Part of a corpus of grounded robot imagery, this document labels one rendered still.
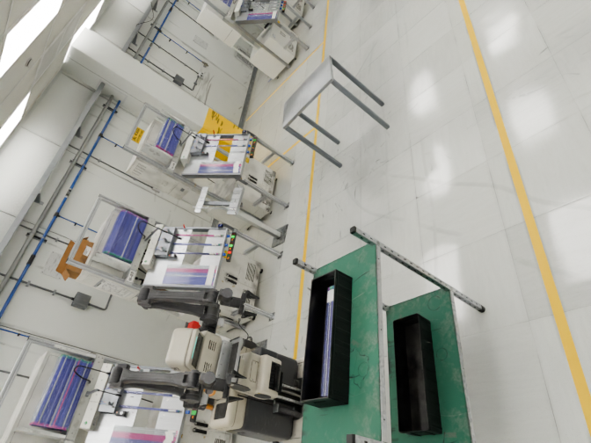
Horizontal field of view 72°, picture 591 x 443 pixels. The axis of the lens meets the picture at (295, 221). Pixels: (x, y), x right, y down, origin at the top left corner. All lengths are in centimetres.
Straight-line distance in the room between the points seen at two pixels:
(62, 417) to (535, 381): 316
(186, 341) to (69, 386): 161
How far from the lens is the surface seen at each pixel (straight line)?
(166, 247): 429
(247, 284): 457
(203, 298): 226
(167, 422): 364
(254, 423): 291
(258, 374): 265
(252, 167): 541
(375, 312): 182
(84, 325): 552
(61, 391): 380
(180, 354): 236
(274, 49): 786
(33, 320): 543
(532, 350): 251
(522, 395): 249
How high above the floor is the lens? 221
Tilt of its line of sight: 28 degrees down
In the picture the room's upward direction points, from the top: 60 degrees counter-clockwise
